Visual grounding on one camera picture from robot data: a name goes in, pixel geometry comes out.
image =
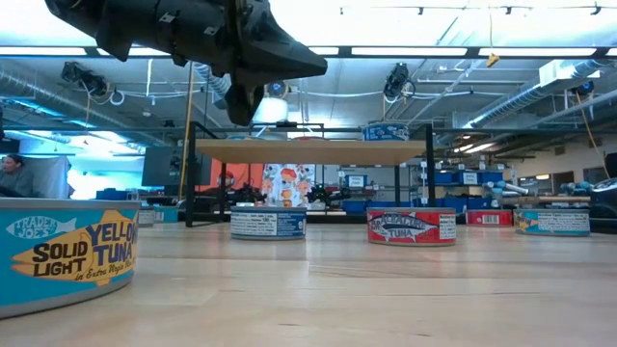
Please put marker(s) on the rack with blue bins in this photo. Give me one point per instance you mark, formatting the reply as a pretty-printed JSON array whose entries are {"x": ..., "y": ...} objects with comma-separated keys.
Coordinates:
[{"x": 489, "y": 177}]

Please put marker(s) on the yellowish vertical pole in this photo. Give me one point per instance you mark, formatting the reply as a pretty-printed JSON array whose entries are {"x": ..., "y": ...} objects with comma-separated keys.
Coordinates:
[{"x": 187, "y": 125}]

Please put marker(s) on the large silver ceiling duct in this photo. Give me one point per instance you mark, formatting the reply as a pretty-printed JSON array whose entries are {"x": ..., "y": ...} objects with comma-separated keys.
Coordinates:
[{"x": 506, "y": 101}]

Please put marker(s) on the grey ceiling duct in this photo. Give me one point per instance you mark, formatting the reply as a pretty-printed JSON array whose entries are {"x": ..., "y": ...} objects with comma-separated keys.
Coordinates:
[{"x": 48, "y": 96}]

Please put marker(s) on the blue white-label tuna can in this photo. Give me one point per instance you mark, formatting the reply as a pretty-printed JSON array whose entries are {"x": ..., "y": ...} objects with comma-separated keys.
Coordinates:
[
  {"x": 146, "y": 218},
  {"x": 268, "y": 224},
  {"x": 385, "y": 132}
]

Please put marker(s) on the silver flexible ceiling duct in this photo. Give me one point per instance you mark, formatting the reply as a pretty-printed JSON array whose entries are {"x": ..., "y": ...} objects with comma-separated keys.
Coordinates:
[{"x": 219, "y": 84}]

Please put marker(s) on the floral poster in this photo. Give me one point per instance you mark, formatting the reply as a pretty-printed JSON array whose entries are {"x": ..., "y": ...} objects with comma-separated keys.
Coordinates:
[{"x": 289, "y": 185}]

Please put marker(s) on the black domed object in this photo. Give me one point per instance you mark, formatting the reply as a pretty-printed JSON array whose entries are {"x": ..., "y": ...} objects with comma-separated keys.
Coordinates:
[{"x": 605, "y": 193}]

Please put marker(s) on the dark computer monitor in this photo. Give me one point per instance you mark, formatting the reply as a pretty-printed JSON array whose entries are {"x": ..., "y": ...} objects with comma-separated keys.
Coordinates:
[{"x": 161, "y": 166}]

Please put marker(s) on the black background robot arm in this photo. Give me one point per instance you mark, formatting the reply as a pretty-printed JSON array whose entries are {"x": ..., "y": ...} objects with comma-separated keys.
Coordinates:
[
  {"x": 323, "y": 194},
  {"x": 246, "y": 195}
]

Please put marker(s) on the teal yellowfin tuna can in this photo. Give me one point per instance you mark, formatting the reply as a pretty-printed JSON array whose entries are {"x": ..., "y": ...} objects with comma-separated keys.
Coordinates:
[
  {"x": 58, "y": 250},
  {"x": 552, "y": 222},
  {"x": 241, "y": 138},
  {"x": 167, "y": 215}
]

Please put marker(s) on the wooden shelf black frame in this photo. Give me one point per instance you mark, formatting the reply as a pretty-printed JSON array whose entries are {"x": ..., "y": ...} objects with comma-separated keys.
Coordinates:
[{"x": 313, "y": 153}]

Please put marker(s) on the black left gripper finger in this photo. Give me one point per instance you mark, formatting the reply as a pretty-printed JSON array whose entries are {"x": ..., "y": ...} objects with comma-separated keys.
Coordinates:
[
  {"x": 246, "y": 103},
  {"x": 275, "y": 43}
]

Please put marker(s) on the person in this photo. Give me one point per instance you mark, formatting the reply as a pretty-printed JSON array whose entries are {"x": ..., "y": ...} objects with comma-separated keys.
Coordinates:
[{"x": 14, "y": 180}]

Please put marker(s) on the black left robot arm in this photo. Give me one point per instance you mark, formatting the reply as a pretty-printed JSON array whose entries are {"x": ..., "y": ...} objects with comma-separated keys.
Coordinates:
[{"x": 96, "y": 19}]

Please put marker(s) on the grey cloth cover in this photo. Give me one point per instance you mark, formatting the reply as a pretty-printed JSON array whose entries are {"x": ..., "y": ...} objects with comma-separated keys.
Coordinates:
[{"x": 53, "y": 176}]

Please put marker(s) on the background wooden bench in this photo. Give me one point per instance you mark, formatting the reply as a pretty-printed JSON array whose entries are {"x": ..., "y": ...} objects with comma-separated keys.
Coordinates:
[{"x": 549, "y": 198}]

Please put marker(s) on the orange panel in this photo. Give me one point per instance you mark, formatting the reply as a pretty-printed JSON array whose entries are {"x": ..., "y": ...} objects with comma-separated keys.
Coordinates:
[{"x": 241, "y": 171}]

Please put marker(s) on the overhead light bar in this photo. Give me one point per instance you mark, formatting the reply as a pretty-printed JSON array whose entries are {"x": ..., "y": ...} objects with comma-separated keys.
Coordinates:
[{"x": 410, "y": 51}]

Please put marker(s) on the yellow hanging tag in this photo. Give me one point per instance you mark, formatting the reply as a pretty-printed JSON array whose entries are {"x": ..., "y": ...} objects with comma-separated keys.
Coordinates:
[{"x": 492, "y": 61}]

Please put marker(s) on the blue bin white label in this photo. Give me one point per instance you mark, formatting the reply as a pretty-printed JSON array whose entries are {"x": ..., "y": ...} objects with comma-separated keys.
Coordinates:
[{"x": 356, "y": 181}]

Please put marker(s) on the white duct box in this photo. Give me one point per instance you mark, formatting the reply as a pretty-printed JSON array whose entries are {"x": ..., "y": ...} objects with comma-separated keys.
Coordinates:
[{"x": 559, "y": 72}]

